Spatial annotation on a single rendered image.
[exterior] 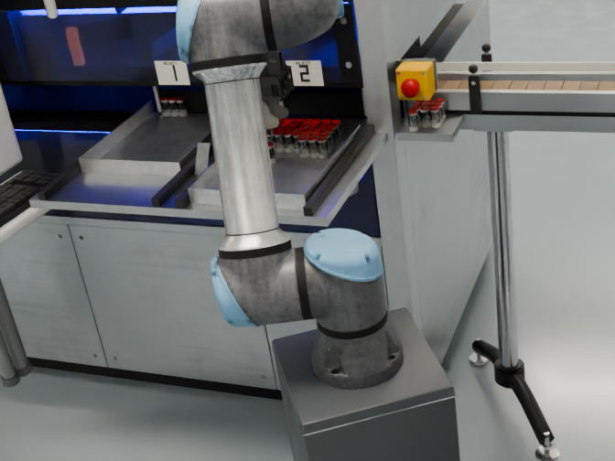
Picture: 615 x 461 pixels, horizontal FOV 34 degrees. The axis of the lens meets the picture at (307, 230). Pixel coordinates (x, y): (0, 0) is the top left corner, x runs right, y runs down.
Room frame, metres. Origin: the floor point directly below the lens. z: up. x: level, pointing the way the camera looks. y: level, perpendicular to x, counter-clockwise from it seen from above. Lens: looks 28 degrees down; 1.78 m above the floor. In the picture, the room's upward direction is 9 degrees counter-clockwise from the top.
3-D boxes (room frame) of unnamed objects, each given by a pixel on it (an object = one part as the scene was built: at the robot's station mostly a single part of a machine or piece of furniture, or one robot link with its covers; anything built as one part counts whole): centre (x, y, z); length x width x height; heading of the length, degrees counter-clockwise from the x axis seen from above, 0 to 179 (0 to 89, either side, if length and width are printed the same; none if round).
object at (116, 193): (2.08, 0.17, 0.87); 0.70 x 0.48 x 0.02; 65
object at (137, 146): (2.21, 0.30, 0.90); 0.34 x 0.26 x 0.04; 155
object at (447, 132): (2.10, -0.32, 0.87); 0.14 x 0.13 x 0.02; 155
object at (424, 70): (2.07, -0.29, 1.00); 0.08 x 0.07 x 0.07; 155
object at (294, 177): (1.96, 0.04, 0.90); 0.34 x 0.26 x 0.04; 154
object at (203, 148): (1.97, 0.22, 0.91); 0.14 x 0.03 x 0.06; 155
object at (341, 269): (1.36, -0.04, 0.96); 0.13 x 0.12 x 0.14; 86
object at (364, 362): (1.36, -0.05, 0.84); 0.15 x 0.15 x 0.10
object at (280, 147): (2.04, 0.00, 0.90); 0.18 x 0.02 x 0.05; 64
